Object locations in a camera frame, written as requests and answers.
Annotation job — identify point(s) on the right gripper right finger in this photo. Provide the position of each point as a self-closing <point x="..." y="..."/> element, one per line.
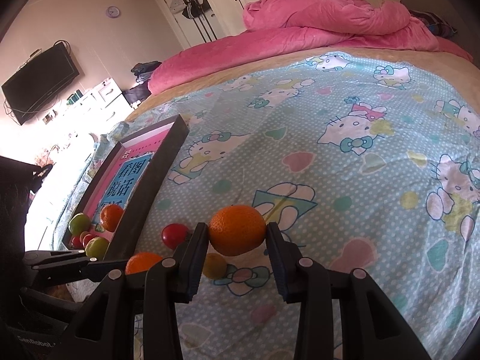
<point x="372" y="327"/>

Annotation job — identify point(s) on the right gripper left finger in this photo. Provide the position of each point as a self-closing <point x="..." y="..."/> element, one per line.
<point x="168" y="288"/>

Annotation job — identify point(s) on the orange tangerine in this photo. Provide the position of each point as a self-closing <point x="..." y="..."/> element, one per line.
<point x="236" y="230"/>
<point x="142" y="262"/>
<point x="110" y="217"/>

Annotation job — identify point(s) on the red cherry tomato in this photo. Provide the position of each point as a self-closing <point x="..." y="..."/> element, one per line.
<point x="87" y="238"/>
<point x="76" y="243"/>
<point x="174" y="234"/>

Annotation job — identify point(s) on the small yellow-green fruit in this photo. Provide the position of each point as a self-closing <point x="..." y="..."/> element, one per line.
<point x="215" y="266"/>

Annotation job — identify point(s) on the green apple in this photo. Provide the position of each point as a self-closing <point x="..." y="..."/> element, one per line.
<point x="78" y="224"/>
<point x="96" y="248"/>

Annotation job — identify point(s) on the pink book box tray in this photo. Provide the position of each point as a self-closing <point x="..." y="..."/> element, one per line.
<point x="130" y="176"/>

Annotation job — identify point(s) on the hello kitty blue bedsheet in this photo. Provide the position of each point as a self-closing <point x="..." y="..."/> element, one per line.
<point x="363" y="158"/>

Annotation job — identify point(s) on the white drawer cabinet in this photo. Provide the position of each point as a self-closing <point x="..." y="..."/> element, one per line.
<point x="105" y="101"/>

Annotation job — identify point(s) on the pile of dark clothes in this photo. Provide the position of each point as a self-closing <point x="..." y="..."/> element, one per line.
<point x="140" y="92"/>

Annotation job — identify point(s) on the hanging bags on door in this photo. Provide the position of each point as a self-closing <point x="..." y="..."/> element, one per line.
<point x="190" y="9"/>

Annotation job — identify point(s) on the pink fluffy duvet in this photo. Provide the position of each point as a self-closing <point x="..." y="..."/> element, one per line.
<point x="281" y="27"/>

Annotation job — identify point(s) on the dark patterned pillow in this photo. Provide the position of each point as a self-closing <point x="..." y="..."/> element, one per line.
<point x="438" y="26"/>

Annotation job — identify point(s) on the black wall television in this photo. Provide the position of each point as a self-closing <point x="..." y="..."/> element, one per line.
<point x="39" y="81"/>

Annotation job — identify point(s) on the purple wall clock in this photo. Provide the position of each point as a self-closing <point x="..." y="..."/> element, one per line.
<point x="113" y="12"/>

